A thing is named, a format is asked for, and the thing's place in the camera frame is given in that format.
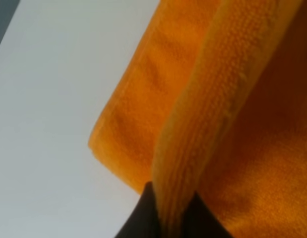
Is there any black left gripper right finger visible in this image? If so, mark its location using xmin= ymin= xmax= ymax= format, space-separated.
xmin=184 ymin=193 xmax=232 ymax=238

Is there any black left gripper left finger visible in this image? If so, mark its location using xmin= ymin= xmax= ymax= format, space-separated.
xmin=115 ymin=182 xmax=161 ymax=238

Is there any orange terry towel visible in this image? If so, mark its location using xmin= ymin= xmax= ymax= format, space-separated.
xmin=88 ymin=0 xmax=307 ymax=238

